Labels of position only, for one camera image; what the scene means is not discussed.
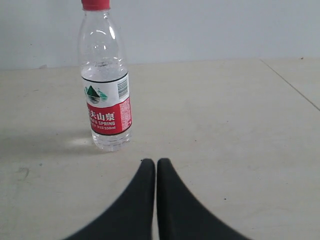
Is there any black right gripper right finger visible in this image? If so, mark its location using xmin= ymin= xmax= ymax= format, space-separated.
xmin=156 ymin=158 xmax=248 ymax=240

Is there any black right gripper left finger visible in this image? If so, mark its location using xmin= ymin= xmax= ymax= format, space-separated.
xmin=67 ymin=158 xmax=156 ymax=240

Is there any clear water bottle red label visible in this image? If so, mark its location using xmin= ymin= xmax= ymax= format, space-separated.
xmin=78 ymin=0 xmax=132 ymax=152

